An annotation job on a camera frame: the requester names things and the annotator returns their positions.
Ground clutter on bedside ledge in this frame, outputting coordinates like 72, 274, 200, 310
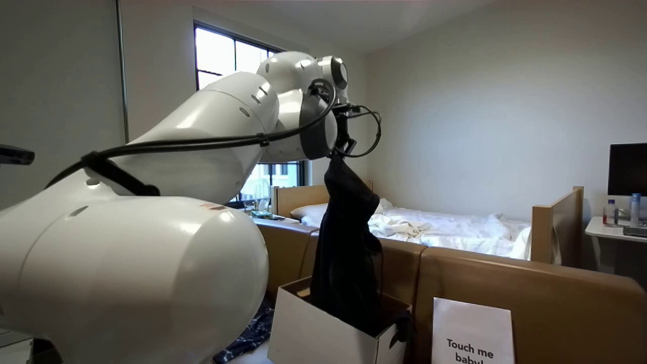
235, 194, 291, 225

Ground white paper sign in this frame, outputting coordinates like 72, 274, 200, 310
431, 298, 518, 364

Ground thin wall cord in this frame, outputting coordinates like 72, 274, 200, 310
114, 0, 131, 146

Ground black hoodie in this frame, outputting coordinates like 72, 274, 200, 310
307, 152, 388, 340

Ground black framed window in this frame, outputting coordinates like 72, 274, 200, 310
191, 20, 312, 209

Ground bed with white bedding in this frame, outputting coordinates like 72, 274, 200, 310
270, 183, 586, 268

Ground computer monitor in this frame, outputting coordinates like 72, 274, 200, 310
605, 141, 647, 201

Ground white cardboard box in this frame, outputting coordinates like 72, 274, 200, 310
267, 274, 414, 364

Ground white bedding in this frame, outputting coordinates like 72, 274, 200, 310
289, 196, 534, 263

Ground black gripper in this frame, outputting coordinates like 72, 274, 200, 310
329, 103, 360, 163

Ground clear blue bottle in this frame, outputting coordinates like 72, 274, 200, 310
628, 193, 642, 229

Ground small dark capped bottle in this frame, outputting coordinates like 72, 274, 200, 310
603, 199, 621, 229

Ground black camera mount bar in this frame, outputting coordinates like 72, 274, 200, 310
0, 143, 36, 169

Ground blue patterned cloth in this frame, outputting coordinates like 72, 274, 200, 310
213, 300, 276, 364

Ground white desk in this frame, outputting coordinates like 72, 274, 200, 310
582, 214, 647, 274

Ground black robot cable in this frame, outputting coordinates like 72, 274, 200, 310
45, 78, 384, 199

